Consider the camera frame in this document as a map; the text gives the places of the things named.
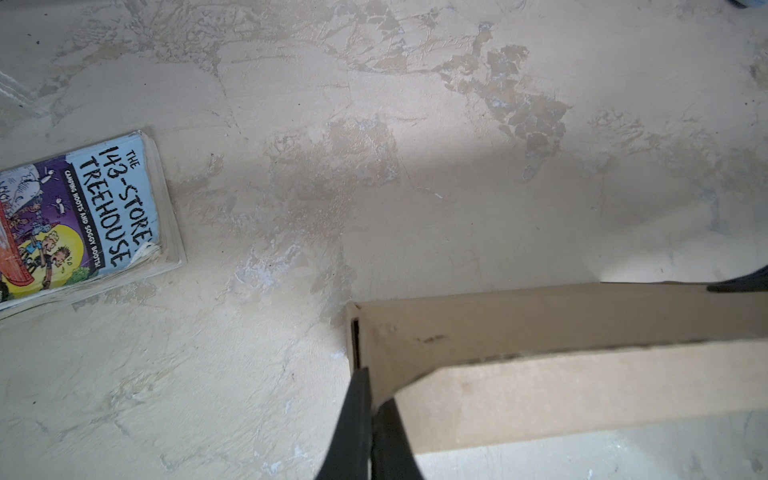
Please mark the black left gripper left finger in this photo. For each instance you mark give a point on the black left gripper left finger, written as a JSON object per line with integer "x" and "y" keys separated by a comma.
{"x": 349, "y": 451}

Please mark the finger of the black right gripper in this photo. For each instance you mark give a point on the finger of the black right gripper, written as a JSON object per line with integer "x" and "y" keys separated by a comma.
{"x": 756, "y": 281}

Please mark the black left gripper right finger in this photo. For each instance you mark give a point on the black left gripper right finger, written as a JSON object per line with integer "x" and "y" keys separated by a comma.
{"x": 391, "y": 455}

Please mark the brown cardboard box sheet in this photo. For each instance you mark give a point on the brown cardboard box sheet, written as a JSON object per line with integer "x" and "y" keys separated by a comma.
{"x": 491, "y": 368}

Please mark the colourful paperback book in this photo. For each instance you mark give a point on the colourful paperback book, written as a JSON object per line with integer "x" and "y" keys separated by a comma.
{"x": 83, "y": 222}

